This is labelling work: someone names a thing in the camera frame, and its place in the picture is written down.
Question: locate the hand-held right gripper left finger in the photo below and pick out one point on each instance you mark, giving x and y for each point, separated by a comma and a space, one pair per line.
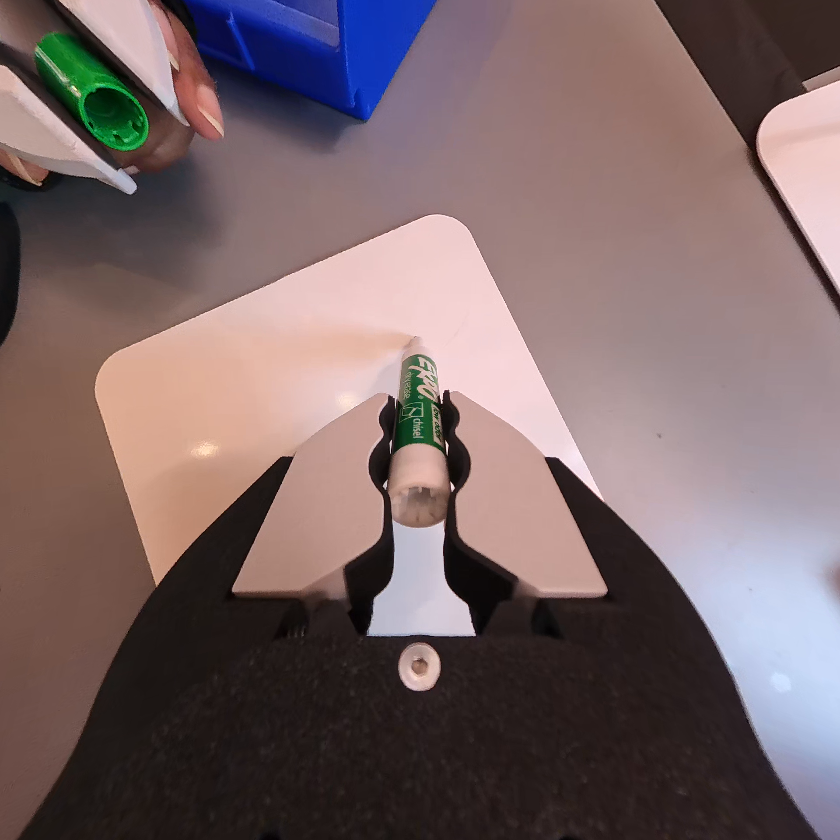
308, 518

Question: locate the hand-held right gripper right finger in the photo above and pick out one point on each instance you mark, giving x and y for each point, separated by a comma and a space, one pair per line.
525, 525

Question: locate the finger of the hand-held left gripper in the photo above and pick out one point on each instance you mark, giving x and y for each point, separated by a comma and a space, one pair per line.
138, 46
46, 124

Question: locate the green marker cap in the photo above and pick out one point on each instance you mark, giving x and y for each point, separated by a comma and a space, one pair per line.
98, 98

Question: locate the white whiteboard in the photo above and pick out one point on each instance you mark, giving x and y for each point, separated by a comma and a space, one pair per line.
229, 394

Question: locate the green whiteboard marker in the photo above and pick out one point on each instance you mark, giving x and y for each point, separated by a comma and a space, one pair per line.
420, 420

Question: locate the blue plastic bin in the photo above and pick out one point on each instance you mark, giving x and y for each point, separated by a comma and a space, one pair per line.
315, 46

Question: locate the person's left hand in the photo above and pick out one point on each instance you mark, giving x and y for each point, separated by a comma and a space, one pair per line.
193, 85

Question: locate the black mesh cushion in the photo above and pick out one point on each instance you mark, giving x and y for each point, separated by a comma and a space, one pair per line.
8, 275

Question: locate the white document stand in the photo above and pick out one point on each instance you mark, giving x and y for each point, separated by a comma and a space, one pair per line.
814, 177

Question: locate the black table mat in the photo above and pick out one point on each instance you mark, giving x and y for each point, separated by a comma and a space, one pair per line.
735, 52

